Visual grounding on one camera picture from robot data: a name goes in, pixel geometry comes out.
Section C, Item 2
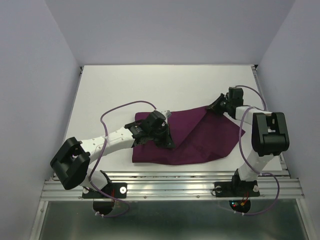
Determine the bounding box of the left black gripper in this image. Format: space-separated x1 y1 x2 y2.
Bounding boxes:
149 123 175 148

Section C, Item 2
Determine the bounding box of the purple cloth drape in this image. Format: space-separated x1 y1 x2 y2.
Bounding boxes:
132 106 245 166

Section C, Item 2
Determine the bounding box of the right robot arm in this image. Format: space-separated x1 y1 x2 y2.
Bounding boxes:
206 85 290 196

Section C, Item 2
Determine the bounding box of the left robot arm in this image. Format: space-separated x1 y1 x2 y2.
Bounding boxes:
50 109 175 197

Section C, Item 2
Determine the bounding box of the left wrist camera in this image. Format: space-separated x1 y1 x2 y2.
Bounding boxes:
157 109 172 119

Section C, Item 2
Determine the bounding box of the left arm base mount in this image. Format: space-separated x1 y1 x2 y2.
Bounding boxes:
81 182 130 218

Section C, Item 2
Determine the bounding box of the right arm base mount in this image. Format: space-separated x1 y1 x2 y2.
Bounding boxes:
211 180 260 214

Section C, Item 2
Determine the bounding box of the aluminium rail frame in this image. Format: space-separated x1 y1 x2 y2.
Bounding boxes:
30 65 317 240

